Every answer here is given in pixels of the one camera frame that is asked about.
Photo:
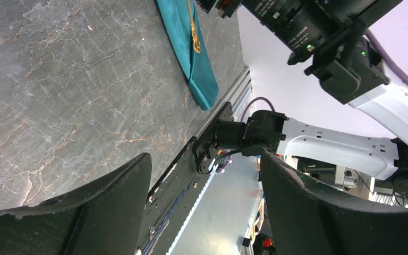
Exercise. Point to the gold spoon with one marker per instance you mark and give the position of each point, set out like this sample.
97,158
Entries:
194,33

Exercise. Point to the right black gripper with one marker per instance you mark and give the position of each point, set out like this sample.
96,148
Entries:
226,8

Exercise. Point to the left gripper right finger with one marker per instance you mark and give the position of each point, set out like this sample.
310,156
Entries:
308,216

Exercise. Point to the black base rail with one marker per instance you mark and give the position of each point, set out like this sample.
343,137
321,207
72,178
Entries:
171,200

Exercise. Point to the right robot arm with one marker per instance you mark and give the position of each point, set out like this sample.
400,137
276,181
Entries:
348,64

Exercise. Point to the teal cloth napkin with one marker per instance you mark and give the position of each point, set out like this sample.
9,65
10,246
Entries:
196,67

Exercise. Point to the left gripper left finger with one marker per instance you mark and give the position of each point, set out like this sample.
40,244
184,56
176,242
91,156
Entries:
103,216

